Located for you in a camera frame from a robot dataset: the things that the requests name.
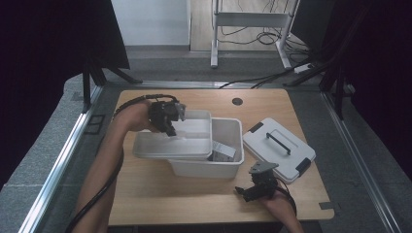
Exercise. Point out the white plastic tray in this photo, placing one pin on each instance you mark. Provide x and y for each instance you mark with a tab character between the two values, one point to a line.
178	147

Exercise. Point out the dark curtain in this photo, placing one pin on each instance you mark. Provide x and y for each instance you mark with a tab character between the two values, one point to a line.
382	64
42	64

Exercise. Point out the white plastic storage box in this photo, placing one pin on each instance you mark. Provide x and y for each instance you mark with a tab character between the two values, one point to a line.
228	132

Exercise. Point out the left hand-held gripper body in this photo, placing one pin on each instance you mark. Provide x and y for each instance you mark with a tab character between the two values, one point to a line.
162	113

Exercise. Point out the metal floor rail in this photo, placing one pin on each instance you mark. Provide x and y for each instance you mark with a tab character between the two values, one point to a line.
55	174
359	161

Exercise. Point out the round black table grommet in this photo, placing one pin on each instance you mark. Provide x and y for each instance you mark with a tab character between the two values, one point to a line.
237	101

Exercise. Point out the grey tape piece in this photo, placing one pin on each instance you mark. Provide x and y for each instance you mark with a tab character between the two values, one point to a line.
327	206

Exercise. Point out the white metal stand frame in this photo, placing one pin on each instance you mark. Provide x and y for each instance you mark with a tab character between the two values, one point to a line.
251	20

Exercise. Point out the small white and blue carton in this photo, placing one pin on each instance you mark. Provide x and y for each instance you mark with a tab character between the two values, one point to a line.
223	151

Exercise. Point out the black tripod stand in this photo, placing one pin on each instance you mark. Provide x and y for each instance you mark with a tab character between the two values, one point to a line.
338	87
86	87

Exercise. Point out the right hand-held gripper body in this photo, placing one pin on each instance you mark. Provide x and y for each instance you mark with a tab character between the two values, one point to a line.
264	181

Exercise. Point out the white power strip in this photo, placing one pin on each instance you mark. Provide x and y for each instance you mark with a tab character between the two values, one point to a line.
303	68

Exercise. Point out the person's left hand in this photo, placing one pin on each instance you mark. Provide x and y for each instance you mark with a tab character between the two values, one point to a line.
139	116

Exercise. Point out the dark floor outlet plate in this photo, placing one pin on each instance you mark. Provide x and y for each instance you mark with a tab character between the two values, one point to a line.
95	124

